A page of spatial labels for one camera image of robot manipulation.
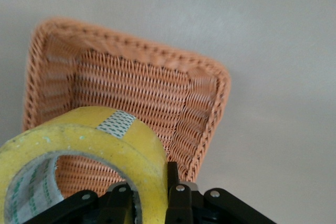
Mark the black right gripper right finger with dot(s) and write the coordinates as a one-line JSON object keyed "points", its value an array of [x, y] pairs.
{"points": [[181, 203]]}

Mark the yellow packing tape roll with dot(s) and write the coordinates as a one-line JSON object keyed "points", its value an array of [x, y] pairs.
{"points": [[78, 134]]}

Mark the orange wicker basket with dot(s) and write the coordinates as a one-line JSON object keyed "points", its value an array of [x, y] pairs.
{"points": [[131, 90]]}

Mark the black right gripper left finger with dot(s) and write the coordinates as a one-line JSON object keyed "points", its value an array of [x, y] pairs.
{"points": [[105, 205]]}

